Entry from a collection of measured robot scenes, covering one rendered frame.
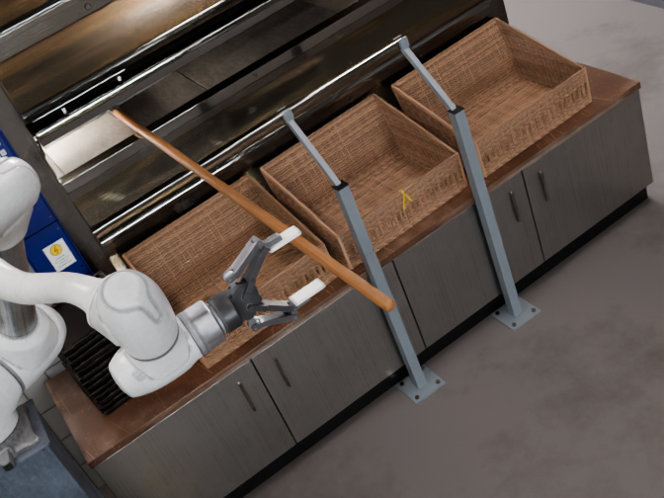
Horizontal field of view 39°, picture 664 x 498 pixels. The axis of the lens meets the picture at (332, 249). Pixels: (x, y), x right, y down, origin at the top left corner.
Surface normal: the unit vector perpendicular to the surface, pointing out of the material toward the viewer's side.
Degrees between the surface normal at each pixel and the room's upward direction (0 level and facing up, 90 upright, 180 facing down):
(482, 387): 0
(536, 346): 0
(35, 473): 90
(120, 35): 70
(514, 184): 90
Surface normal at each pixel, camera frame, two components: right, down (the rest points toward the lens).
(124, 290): 0.03, -0.48
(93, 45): 0.36, 0.10
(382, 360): 0.50, 0.38
